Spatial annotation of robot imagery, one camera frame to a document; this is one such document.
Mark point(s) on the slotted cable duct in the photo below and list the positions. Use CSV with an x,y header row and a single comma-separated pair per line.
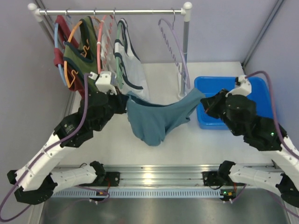
x,y
146,193

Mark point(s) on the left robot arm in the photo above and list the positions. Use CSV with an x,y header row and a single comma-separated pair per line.
x,y
36,182

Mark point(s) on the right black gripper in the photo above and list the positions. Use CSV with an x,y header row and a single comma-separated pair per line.
x,y
209,103

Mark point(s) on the light blue hanger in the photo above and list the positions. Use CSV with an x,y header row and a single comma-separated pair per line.
x,y
61,71

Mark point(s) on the aluminium mounting rail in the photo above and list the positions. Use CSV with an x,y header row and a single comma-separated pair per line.
x,y
161,176

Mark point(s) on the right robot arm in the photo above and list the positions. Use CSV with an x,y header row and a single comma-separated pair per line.
x,y
239,114

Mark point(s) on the teal tank top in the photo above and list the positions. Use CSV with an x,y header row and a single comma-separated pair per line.
x,y
152,122

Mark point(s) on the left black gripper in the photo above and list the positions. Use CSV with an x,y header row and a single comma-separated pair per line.
x,y
120,102

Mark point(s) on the pink hanger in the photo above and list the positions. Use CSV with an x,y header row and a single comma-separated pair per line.
x,y
99,44

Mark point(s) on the white shirt on pink hanger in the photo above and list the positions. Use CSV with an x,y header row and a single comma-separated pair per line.
x,y
108,37

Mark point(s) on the blue plastic bin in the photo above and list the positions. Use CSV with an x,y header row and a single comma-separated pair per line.
x,y
211,85

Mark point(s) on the white navy-trimmed tank top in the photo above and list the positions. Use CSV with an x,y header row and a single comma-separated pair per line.
x,y
134,78

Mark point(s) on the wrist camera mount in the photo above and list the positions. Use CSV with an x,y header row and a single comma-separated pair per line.
x,y
105,82
242,87

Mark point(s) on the white clothes rack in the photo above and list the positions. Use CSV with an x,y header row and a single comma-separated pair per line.
x,y
42,14

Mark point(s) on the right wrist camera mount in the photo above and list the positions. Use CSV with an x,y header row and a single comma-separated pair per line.
x,y
242,87

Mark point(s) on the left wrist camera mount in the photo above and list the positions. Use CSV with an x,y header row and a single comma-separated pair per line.
x,y
105,82

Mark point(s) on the lavender plastic hanger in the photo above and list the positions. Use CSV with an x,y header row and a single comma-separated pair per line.
x,y
177,54

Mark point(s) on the red tank top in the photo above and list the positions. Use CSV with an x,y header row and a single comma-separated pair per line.
x,y
75,76

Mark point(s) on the mint green hanger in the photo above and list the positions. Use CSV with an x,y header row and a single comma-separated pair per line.
x,y
117,56

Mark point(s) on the green tank top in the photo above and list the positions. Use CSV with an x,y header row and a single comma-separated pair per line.
x,y
82,58

